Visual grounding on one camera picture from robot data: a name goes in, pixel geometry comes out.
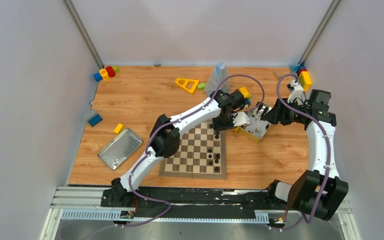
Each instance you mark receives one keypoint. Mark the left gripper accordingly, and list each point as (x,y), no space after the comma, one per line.
(222,122)

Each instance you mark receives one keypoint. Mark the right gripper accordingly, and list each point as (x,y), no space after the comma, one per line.
(277,113)

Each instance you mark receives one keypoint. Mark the yellow tin with chess pieces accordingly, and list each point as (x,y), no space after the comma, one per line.
(257,128)

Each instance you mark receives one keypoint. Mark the wooden chess board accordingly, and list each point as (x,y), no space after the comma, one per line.
(201,154)

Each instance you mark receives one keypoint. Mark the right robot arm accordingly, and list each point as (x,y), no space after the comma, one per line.
(319,191)

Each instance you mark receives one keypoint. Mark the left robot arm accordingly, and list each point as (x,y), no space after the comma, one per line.
(167,132)

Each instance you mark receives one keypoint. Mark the toy brick car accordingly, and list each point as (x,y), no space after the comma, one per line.
(244,91)

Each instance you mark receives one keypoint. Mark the stacked duplo bricks corner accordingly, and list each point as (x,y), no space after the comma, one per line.
(303,76)

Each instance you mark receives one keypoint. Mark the green block by bag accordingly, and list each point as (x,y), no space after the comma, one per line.
(201,86)

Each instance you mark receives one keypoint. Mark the yellow triangle block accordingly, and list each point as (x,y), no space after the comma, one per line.
(189,85)

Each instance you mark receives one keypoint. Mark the brown wooden block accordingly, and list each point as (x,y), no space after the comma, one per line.
(278,74)

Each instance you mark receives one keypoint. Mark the small yellow block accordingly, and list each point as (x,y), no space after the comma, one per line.
(119,128)

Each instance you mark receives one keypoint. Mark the silver tin lid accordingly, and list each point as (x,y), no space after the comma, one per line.
(120,149)

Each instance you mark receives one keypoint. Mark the colourful cylinder blocks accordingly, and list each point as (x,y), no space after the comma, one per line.
(106,73)

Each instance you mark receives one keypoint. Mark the grey blue duplo brick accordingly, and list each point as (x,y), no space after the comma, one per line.
(92,117)

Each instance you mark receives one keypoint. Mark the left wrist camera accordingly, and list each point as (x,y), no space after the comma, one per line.
(241,119)

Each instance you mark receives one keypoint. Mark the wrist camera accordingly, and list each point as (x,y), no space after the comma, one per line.
(241,119)
(296,88)

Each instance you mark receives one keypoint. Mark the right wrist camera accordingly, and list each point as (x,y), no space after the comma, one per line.
(296,88)

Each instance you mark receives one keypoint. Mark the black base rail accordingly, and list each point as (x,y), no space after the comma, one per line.
(194,203)

